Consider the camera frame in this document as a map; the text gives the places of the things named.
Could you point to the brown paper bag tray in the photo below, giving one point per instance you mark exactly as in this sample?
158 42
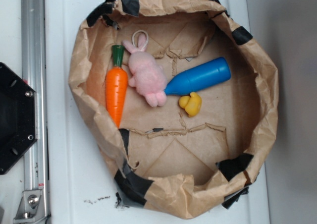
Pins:
160 158

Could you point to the blue plastic bottle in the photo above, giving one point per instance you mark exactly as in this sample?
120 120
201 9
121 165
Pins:
200 77

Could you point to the orange plastic carrot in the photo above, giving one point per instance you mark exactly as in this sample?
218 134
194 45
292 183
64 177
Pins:
116 85

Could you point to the aluminium extrusion rail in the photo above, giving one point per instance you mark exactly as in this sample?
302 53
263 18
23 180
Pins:
36 164

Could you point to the yellow rubber duck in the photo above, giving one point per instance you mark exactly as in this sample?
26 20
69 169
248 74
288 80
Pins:
191 104

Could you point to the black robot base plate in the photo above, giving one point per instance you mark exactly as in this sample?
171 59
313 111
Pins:
17 118

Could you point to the metal corner bracket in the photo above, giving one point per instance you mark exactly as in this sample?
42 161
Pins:
31 208

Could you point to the pink plush bunny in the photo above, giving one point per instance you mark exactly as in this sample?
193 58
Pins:
148 77

